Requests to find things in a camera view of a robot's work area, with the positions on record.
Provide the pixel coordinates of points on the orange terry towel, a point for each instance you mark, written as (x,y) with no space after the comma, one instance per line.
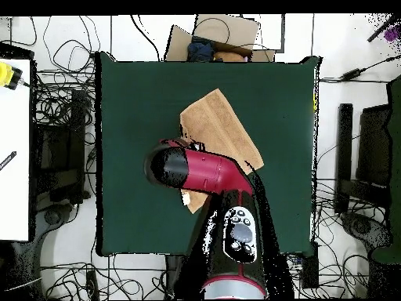
(219,125)

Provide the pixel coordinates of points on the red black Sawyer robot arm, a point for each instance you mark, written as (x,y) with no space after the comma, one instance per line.
(213,172)

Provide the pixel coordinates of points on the dark green table cloth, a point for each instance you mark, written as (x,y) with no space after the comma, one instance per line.
(141,94)

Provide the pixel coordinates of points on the dark blue cloth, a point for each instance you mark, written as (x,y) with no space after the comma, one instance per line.
(200,50)

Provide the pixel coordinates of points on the orange cloth in box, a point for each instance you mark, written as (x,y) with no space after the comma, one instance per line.
(228,57)

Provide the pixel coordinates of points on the black equipment stand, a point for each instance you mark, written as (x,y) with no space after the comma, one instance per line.
(62,150)

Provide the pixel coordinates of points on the brown cardboard box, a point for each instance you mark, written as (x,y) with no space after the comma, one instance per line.
(238,31)

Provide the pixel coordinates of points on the grey wheeled stand base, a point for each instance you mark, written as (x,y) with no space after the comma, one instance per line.
(53,216)
(363,227)

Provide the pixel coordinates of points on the white side table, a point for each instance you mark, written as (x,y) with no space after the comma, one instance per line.
(14,125)

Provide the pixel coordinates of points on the black power strip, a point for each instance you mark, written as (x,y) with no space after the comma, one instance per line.
(92,283)

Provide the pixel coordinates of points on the black marker pen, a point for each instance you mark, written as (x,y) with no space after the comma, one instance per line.
(7,160)

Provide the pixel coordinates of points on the black upright bar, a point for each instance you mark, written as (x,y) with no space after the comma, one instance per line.
(344,141)

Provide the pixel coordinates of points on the yellow and black tool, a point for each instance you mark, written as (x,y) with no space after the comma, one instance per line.
(6,75)

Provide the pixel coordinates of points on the black box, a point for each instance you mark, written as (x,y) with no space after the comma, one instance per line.
(310,269)

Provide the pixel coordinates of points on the black monitor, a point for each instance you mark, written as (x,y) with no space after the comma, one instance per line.
(374,147)

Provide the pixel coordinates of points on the green cloth on side table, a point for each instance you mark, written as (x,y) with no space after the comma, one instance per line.
(395,156)

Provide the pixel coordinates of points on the black rod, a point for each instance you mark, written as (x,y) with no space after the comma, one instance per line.
(379,31)

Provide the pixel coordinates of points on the purple object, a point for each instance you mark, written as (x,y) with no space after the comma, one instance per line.
(391,34)

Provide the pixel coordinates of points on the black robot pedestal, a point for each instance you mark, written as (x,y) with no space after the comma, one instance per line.
(172,276)

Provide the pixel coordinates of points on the white panel with dark frame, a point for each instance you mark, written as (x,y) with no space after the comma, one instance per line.
(269,31)

